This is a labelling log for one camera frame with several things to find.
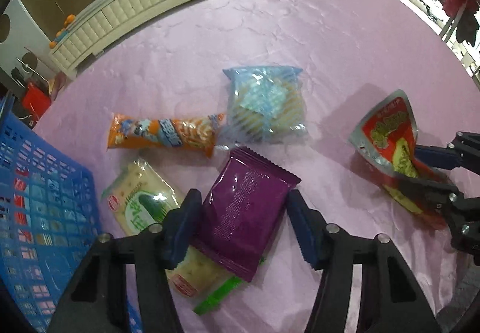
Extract red silver snack pouch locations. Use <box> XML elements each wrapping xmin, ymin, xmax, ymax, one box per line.
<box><xmin>349</xmin><ymin>89</ymin><xmax>448</xmax><ymax>230</ymax></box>

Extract purple snack packet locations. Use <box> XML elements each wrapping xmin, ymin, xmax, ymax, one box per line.
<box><xmin>192</xmin><ymin>147</ymin><xmax>301</xmax><ymax>282</ymax></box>

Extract blue plastic basket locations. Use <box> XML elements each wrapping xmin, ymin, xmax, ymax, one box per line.
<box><xmin>1</xmin><ymin>94</ymin><xmax>124</xmax><ymax>332</ymax></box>

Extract green cracker packet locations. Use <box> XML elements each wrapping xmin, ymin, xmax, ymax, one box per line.
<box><xmin>102</xmin><ymin>159</ymin><xmax>247</xmax><ymax>315</ymax></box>

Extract pink tablecloth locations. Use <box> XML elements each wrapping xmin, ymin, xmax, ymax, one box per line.
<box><xmin>37</xmin><ymin>0</ymin><xmax>479</xmax><ymax>332</ymax></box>

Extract orange snack stick packet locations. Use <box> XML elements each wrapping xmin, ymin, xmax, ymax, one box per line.
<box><xmin>107</xmin><ymin>114</ymin><xmax>225</xmax><ymax>158</ymax></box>

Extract clear blue biscuit packet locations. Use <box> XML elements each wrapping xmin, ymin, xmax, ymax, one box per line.
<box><xmin>218</xmin><ymin>65</ymin><xmax>307</xmax><ymax>145</ymax></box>

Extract red bag on floor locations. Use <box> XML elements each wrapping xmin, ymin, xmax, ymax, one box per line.
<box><xmin>21</xmin><ymin>82</ymin><xmax>51</xmax><ymax>122</ymax></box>

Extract oranges on cabinet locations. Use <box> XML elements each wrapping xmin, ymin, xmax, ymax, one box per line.
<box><xmin>49</xmin><ymin>14</ymin><xmax>76</xmax><ymax>49</ymax></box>

